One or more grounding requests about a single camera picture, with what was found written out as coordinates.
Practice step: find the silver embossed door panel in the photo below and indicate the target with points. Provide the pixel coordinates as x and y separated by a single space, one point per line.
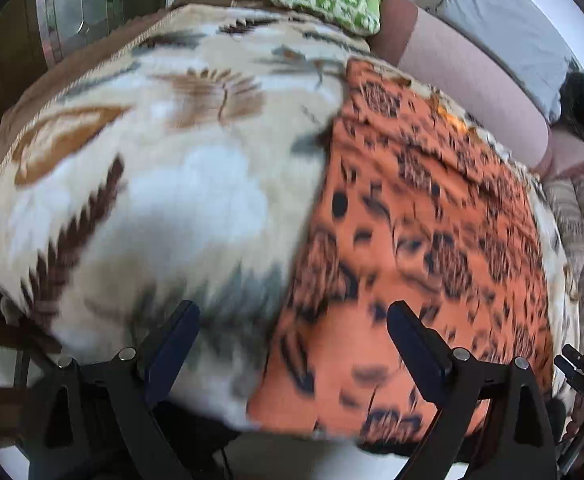
91 5

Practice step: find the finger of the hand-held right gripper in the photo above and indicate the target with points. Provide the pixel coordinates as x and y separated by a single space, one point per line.
568 362

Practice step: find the pink bolster cushion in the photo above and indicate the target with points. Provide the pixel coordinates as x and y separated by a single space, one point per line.
462 70

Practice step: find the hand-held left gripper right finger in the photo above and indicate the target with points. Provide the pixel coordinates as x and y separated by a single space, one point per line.
412 340

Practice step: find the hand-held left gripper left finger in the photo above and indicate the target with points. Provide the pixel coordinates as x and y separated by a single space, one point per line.
171 345

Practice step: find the orange black patterned cloth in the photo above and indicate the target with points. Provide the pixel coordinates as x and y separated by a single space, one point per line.
422 235

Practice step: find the grey pillow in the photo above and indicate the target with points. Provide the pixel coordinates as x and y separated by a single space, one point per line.
502 15

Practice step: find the cream leaf print blanket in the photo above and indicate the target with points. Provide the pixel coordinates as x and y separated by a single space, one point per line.
196 185

